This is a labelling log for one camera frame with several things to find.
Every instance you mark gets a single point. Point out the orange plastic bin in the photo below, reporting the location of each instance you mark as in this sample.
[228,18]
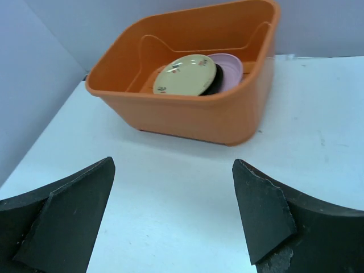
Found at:
[123,77]

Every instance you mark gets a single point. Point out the pink plate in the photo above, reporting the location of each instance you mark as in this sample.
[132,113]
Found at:
[232,69]

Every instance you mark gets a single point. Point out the black plate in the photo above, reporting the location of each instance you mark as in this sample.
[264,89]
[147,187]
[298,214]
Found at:
[216,83]

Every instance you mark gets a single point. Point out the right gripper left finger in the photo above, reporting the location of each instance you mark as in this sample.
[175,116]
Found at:
[54,228]

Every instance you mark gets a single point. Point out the yellow floral plate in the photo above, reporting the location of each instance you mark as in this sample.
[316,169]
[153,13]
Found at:
[190,75]

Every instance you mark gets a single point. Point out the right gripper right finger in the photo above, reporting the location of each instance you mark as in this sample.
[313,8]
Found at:
[287,230]

